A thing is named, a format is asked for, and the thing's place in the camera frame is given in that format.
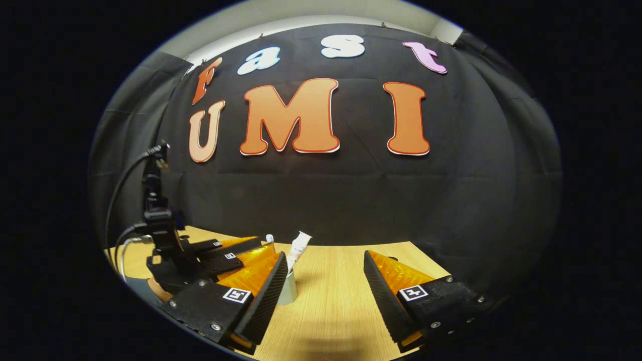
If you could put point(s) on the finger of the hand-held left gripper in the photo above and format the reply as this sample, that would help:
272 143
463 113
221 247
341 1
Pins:
235 253
208 245

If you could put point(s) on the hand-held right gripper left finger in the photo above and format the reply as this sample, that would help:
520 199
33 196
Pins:
263 301

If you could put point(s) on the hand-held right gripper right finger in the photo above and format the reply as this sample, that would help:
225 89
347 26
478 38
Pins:
386 296

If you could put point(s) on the light blue cup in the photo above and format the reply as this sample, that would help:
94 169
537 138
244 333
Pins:
289 291

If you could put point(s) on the white toothpaste tube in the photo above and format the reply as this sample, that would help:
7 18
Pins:
298 248

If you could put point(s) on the wooden desktop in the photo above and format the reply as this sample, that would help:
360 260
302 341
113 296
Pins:
331 301

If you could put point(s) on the black backdrop cloth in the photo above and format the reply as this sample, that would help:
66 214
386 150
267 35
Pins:
351 200

